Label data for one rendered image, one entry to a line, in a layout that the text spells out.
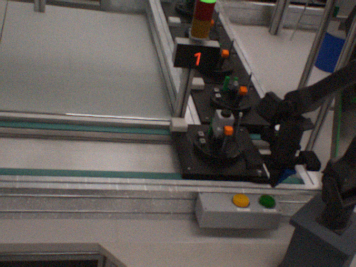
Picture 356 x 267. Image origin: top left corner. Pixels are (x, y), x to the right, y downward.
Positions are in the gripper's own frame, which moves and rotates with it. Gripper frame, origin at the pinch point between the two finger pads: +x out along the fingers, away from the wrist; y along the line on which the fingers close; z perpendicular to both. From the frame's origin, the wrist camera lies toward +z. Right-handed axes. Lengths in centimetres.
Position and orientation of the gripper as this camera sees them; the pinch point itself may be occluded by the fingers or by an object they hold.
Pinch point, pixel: (275, 176)
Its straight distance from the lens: 145.6
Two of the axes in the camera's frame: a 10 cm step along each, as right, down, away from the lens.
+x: -1.7, 8.2, 5.4
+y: -9.7, -0.5, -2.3
